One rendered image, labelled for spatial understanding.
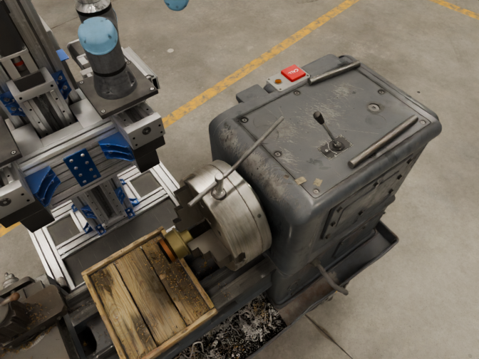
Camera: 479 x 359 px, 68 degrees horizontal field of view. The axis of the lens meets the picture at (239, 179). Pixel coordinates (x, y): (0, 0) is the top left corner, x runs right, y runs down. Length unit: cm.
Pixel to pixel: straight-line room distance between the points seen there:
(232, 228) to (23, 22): 91
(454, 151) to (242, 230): 232
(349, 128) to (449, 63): 282
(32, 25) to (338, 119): 101
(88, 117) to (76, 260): 94
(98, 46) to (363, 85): 85
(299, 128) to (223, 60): 242
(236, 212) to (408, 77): 280
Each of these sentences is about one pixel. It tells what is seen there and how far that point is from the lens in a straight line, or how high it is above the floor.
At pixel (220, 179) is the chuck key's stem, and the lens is 86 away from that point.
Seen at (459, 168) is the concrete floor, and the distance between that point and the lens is 296.
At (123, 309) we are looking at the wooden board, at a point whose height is 88.
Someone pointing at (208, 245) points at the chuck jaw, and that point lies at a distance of 100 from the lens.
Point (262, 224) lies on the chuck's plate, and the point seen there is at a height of 117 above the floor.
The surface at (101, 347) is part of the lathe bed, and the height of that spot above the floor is 84.
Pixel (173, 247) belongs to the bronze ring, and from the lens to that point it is 101.
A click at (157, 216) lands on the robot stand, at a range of 214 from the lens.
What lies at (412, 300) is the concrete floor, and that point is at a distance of 231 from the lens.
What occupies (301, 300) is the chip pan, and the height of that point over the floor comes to 54.
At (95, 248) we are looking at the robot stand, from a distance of 215.
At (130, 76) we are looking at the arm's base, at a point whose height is 120.
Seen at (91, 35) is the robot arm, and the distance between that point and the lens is 127.
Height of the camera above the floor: 202
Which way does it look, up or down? 55 degrees down
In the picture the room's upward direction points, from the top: 1 degrees counter-clockwise
